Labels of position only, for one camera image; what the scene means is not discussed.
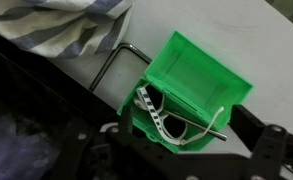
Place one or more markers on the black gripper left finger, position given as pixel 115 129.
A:
pixel 86 146

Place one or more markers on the white TV stand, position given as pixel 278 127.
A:
pixel 252 50

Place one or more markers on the green plastic lunch box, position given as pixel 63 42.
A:
pixel 199 76

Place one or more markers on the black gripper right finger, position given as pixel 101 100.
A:
pixel 262 146

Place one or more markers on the white sunglasses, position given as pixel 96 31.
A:
pixel 151 108

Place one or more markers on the grey white striped cloth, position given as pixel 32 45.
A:
pixel 59 23

